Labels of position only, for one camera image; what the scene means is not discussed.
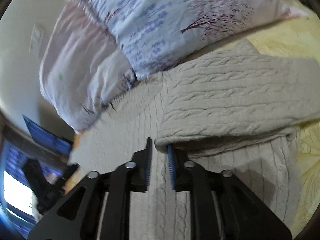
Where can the pink floral pillow right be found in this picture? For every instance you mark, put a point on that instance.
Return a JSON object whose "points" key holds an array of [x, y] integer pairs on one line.
{"points": [[156, 34]]}

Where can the beige cable-knit sweater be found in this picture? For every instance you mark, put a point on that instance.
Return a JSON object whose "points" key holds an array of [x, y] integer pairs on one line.
{"points": [[232, 109]]}

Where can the blue window curtain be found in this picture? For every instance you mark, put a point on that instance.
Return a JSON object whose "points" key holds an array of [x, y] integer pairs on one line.
{"points": [[52, 151]]}

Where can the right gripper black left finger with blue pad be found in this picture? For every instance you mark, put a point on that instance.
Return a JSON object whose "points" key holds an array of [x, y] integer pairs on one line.
{"points": [[98, 207]]}

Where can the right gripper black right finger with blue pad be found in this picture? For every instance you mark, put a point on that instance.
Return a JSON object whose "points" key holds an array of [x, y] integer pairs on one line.
{"points": [[221, 205]]}

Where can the white wall switch plate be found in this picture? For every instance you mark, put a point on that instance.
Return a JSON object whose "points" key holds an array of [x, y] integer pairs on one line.
{"points": [[37, 36]]}

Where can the pink floral pillow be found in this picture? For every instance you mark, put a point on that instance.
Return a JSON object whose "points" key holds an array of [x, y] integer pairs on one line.
{"points": [[156, 34], [82, 69]]}

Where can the yellow patterned bed sheet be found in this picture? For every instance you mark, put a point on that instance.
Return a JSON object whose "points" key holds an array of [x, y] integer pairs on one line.
{"points": [[299, 37]]}

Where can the pink floral pillow left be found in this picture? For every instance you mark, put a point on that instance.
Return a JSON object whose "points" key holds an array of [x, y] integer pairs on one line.
{"points": [[82, 69]]}

